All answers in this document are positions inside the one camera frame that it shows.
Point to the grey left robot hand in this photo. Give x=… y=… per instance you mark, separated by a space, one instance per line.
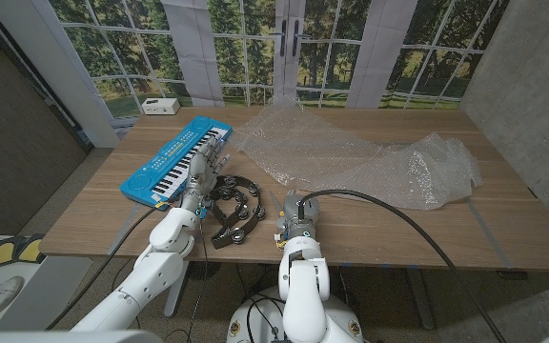
x=198 y=176

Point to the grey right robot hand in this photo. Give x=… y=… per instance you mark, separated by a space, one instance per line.
x=298 y=214

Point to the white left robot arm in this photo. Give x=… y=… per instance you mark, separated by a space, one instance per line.
x=150 y=276

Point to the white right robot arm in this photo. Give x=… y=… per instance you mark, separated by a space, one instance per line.
x=303 y=286

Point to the blue toy piano keyboard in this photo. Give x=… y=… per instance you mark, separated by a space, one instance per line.
x=169 y=152

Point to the black half-moon tambourine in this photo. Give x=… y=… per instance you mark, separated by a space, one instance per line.
x=254 y=216

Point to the clear bubble wrap sheet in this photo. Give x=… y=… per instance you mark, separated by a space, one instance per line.
x=331 y=152

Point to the white power box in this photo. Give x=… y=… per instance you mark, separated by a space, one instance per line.
x=160 y=106

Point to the black round floor base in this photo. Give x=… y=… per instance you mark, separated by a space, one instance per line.
x=208 y=270

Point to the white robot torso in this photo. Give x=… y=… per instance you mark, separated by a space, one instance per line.
x=246 y=314

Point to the grey table leg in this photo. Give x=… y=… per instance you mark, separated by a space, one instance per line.
x=420 y=300

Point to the printed window forest backdrop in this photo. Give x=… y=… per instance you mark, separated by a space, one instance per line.
x=112 y=47

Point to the white floor platform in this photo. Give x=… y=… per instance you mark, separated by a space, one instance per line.
x=50 y=281

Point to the yellow black foot pedal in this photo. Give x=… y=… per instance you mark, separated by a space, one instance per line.
x=0 y=255
x=31 y=250

